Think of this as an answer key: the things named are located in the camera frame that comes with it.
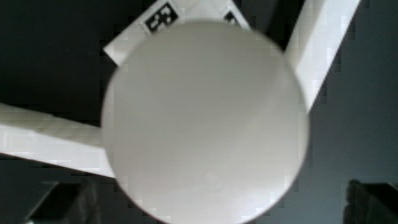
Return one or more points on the white lamp base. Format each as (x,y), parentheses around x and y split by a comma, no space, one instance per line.
(171,18)

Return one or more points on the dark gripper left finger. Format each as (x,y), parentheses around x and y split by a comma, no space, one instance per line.
(50,203)

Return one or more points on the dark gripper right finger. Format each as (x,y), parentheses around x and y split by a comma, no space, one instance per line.
(372,203)

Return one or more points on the white right fence rail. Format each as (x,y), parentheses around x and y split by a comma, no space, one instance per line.
(315,41)

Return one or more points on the white fence rail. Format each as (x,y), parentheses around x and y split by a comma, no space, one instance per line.
(315,41)
(52,140)

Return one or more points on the white lamp bulb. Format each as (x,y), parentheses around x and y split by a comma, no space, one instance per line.
(205,125)

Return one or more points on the white front fence rail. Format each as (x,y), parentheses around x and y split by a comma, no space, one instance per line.
(52,140)

